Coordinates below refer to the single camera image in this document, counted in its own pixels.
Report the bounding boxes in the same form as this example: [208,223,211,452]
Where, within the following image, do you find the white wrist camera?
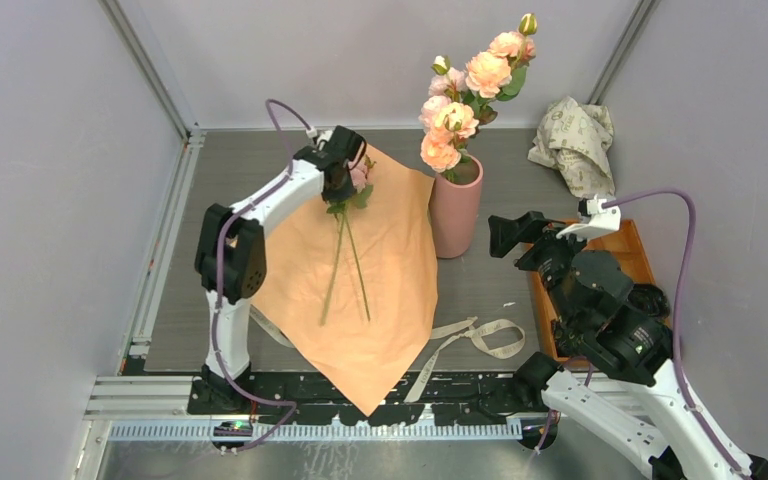
[555,195,621,242]
[305,127,333,150]

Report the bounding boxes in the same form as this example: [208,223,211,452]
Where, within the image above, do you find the dark patterned rolled tie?
[627,283,671,322]

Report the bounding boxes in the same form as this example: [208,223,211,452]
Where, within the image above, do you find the pink flower stem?
[419,95,479,185]
[419,55,467,126]
[465,13,538,125]

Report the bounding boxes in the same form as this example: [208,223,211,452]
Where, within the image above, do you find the pink flowers with green stems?
[319,155,377,327]

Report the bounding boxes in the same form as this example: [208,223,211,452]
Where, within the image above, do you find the aluminium frame rail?
[120,124,205,370]

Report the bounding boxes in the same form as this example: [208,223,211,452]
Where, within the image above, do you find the cream printed ribbon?
[248,304,528,405]

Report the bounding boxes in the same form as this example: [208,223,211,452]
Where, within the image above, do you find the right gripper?
[486,207,596,326]

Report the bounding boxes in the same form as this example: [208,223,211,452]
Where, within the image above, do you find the green orange flower bouquet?
[253,147,438,414]

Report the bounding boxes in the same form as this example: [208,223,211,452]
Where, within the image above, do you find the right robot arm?
[488,208,768,479]

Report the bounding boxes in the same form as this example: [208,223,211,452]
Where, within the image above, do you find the crumpled printed paper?
[527,96,616,198]

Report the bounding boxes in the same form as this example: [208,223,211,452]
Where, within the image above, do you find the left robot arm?
[194,126,368,413]

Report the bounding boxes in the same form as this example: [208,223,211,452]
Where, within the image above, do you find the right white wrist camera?
[555,195,621,242]

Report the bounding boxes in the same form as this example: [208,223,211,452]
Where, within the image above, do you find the pink cylindrical vase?
[429,156,484,259]

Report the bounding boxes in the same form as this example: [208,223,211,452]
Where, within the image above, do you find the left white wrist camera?
[305,127,333,150]

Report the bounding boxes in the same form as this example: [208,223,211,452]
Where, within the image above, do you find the orange compartment tray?
[529,220,671,363]

